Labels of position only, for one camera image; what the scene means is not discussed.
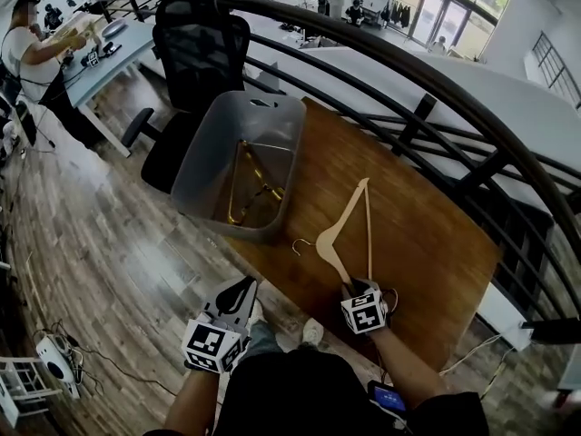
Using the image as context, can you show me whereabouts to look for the black floor cable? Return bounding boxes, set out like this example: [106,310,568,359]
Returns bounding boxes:
[67,333,179,398]

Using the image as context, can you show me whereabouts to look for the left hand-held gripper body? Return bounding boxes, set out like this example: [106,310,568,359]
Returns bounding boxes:
[181,309,252,375]

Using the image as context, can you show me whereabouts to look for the grey round plate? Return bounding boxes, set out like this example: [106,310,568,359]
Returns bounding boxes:
[102,19,128,40]

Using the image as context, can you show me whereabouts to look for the person's left forearm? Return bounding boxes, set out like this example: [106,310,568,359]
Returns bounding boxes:
[162,369,220,436]

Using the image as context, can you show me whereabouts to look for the person's right forearm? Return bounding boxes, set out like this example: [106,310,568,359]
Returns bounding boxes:
[369,329,451,400]

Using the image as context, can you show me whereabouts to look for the pale blue white-legged table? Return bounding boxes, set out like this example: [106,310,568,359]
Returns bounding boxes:
[63,18,158,158]

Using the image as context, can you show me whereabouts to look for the black metal stair railing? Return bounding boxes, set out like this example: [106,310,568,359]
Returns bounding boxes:
[529,29,581,109]

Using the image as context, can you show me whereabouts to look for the person's left leg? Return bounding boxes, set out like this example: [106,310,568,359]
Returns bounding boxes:
[248,320,285,359]

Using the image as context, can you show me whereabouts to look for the white round floor device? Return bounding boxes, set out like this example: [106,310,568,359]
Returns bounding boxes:
[34,333,83,400]

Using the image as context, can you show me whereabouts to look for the grey plastic storage bin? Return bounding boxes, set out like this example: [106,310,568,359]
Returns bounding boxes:
[170,90,308,245]

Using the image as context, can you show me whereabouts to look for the gold metal clothes hanger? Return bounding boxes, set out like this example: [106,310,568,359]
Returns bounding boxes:
[225,138,291,225]

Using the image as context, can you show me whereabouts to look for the dark coats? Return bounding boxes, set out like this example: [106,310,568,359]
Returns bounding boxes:
[383,0,412,29]

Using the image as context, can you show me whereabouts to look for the wooden clothes hanger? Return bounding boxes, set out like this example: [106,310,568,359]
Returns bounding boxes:
[291,177,374,290]

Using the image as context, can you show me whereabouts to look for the white slatted chair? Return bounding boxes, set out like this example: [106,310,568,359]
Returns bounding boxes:
[0,356,63,429]

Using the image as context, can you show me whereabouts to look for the person's black clothed torso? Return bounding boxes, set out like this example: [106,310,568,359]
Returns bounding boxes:
[144,350,489,436]

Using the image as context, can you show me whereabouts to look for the glass entrance doors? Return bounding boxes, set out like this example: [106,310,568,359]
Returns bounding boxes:
[392,0,517,50]

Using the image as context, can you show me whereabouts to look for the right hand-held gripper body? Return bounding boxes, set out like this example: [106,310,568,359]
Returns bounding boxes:
[340,287,399,336]

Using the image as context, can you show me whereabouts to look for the person's right white shoe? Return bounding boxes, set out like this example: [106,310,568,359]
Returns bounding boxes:
[302,317,325,348]

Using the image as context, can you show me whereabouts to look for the small screen device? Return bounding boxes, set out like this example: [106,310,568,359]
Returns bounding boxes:
[367,379,408,413]

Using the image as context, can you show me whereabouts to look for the black mesh office chair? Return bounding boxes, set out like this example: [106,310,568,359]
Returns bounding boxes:
[121,0,252,194]

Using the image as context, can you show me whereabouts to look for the idle hand-held gripper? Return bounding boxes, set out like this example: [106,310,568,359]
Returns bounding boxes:
[80,42,123,69]

